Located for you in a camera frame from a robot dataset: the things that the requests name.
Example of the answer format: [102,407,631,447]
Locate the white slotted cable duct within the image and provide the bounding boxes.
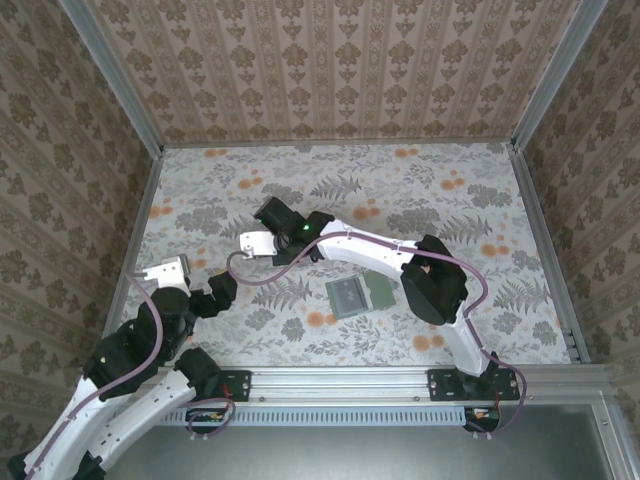
[164,408,496,427]

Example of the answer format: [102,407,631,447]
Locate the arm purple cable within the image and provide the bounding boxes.
[227,228,529,441]
[22,269,237,476]

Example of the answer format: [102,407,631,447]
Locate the aluminium side rail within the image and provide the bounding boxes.
[507,144,594,366]
[102,149,164,346]

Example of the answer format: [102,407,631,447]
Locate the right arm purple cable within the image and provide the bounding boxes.
[227,228,529,441]

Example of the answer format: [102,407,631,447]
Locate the aluminium corner post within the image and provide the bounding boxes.
[510,0,612,151]
[55,0,167,154]

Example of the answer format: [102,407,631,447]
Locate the aluminium back rail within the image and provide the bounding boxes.
[162,141,516,150]

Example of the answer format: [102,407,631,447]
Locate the black VIP card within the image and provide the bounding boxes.
[329,278,374,315]

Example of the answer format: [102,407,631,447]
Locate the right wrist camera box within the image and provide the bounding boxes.
[238,229,277,257]

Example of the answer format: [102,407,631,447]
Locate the black cable junction box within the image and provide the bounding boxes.
[185,407,226,426]
[463,405,502,432]

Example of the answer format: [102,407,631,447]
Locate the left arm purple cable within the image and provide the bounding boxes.
[22,269,237,476]

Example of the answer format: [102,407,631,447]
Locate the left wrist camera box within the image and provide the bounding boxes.
[141,254,192,297]

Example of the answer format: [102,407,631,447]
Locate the aluminium front beam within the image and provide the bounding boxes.
[219,364,609,402]

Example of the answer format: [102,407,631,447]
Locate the grey metal panel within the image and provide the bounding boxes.
[107,404,616,480]

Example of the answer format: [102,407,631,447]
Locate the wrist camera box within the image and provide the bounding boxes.
[238,229,277,257]
[141,254,192,297]

